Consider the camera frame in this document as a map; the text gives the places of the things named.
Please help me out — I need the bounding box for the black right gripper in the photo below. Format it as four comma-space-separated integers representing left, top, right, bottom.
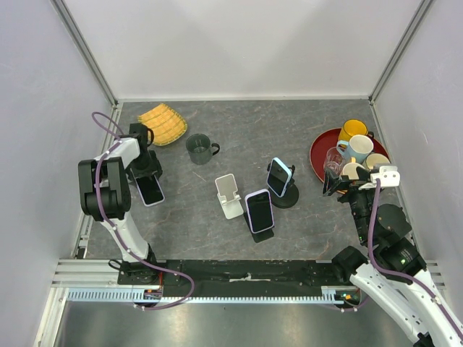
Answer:
321, 166, 383, 243

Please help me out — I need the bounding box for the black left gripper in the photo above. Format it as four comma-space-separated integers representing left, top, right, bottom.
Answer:
125, 150, 162, 187

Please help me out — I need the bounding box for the purple-cased phone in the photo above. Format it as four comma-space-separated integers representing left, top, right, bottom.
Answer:
135, 176, 165, 207

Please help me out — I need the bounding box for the blue-cased phone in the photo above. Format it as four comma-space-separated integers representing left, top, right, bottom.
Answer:
266, 158, 292, 197

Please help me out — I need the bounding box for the lavender-cased phone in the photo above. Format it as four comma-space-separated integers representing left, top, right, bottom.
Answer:
245, 189, 274, 234

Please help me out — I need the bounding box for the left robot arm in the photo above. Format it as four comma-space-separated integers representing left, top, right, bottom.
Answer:
78, 123, 165, 285

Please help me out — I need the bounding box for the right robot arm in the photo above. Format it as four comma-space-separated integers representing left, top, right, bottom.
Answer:
323, 165, 462, 346

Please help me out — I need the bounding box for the black round-base phone stand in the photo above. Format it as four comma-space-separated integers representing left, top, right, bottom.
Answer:
268, 165, 300, 209

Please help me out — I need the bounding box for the black folding phone stand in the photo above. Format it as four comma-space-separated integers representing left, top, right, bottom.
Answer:
243, 213, 274, 244

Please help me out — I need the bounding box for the white phone stand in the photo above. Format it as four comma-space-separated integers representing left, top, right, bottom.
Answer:
215, 173, 244, 220

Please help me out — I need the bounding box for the clear drinking glass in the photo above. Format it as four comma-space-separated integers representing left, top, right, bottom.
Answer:
323, 147, 346, 176

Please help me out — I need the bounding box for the small beige cup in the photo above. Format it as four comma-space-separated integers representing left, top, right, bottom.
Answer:
341, 162, 365, 180

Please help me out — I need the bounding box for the yellow woven bamboo basket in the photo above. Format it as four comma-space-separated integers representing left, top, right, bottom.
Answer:
137, 103, 188, 147

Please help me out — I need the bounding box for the red round tray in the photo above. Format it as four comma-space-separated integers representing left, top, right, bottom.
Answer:
309, 128, 391, 191

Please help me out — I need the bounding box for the white and blue mug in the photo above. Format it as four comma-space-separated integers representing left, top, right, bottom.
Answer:
336, 134, 374, 163

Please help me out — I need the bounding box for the dark green mug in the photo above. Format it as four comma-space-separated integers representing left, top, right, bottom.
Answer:
186, 134, 221, 165

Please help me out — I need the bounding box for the yellow mug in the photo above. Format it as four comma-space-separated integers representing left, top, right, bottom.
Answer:
338, 119, 374, 141

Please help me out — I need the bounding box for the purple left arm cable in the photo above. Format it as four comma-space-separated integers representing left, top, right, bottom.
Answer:
90, 111, 195, 312

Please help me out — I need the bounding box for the grey cable duct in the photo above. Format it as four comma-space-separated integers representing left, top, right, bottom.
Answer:
67, 287, 360, 304

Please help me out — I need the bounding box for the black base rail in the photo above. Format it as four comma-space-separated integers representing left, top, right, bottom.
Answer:
108, 260, 350, 299

